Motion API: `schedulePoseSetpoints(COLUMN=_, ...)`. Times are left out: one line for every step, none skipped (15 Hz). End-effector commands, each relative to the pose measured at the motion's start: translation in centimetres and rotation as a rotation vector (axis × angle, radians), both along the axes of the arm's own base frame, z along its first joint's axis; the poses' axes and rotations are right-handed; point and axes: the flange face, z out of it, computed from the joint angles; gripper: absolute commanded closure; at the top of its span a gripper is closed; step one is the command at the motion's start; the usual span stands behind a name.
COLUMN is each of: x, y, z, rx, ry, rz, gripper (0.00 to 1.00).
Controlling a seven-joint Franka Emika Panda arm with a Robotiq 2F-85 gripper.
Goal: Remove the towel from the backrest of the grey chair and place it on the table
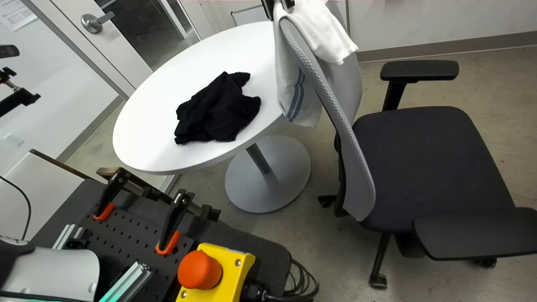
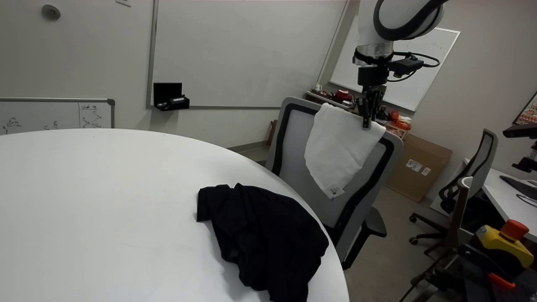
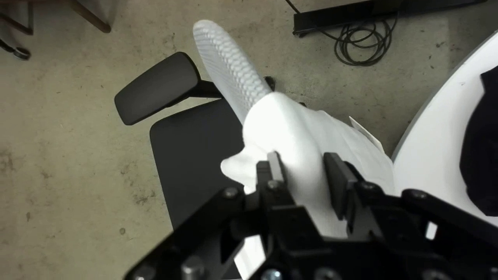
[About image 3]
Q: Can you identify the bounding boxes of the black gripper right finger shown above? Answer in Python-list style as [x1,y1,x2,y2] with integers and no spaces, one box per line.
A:
[323,151,362,221]

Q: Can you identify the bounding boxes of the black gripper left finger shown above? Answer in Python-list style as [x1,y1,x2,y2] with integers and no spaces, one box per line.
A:
[257,150,292,198]

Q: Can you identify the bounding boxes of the white towel with blue stripes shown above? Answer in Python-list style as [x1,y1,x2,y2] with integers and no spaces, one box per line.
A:
[220,92,397,280]

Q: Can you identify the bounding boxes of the grey office chair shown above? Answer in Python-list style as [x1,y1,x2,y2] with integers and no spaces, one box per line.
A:
[114,19,279,232]

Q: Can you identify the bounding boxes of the black cloth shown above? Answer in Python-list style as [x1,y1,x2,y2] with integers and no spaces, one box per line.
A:
[458,64,498,218]

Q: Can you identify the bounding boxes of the dark framed panel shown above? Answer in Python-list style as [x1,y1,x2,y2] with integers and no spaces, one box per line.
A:
[0,0,36,36]

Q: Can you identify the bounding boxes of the coiled black cable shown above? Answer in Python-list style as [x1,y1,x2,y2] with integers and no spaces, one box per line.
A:
[321,15,399,67]

